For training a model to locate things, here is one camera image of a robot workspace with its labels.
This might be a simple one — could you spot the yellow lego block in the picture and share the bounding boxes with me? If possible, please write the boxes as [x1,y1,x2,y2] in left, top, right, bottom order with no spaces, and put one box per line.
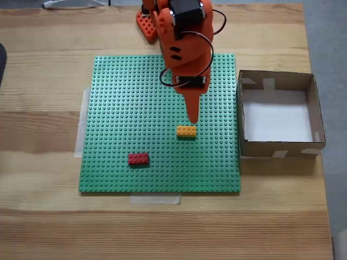
[176,125,198,141]

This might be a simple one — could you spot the green lego baseplate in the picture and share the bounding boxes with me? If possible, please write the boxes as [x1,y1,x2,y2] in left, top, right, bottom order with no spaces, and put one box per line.
[78,53,242,194]

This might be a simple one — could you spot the red lego block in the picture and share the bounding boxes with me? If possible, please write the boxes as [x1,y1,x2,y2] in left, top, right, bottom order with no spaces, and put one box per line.
[127,152,151,167]

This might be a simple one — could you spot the white paper box lining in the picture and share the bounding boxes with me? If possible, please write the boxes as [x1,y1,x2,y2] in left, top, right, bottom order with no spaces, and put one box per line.
[242,88,314,144]

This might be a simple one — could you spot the open cardboard box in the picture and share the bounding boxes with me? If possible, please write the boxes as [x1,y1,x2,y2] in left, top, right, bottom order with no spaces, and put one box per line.
[236,69,327,161]

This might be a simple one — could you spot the wide masking tape strip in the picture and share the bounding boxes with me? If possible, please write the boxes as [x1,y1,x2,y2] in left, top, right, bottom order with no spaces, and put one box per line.
[74,87,92,159]

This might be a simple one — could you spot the white plastic object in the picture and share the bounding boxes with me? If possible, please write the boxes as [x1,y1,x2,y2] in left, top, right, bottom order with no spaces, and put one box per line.
[41,0,110,9]

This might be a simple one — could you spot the black rounded device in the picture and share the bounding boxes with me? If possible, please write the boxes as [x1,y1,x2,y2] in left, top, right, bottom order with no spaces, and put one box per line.
[0,42,8,90]

